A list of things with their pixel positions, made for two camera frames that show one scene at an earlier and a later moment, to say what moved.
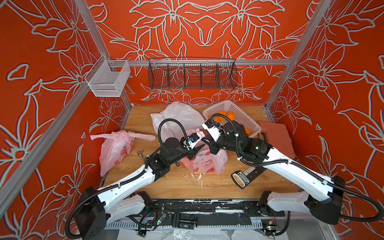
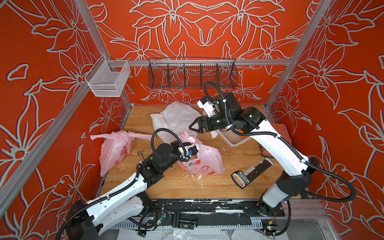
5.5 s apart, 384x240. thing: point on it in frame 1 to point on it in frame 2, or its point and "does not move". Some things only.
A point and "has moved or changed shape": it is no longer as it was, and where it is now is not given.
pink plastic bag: x=205 y=161 has moved or changed shape
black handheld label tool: x=242 y=179 does not move
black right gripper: x=215 y=148 to x=202 y=122
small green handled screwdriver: x=140 y=153 does not move
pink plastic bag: x=116 y=145 does not move
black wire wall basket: x=188 y=73 does not move
